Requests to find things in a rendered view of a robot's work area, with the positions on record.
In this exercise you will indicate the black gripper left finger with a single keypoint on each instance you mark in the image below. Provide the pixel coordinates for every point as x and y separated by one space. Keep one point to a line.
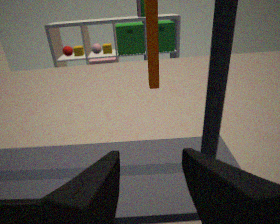
89 198

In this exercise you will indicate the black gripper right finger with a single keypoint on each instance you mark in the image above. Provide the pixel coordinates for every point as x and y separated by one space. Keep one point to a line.
225 194

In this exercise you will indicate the orange handle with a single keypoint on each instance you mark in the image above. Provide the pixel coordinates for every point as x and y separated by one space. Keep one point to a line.
152 42

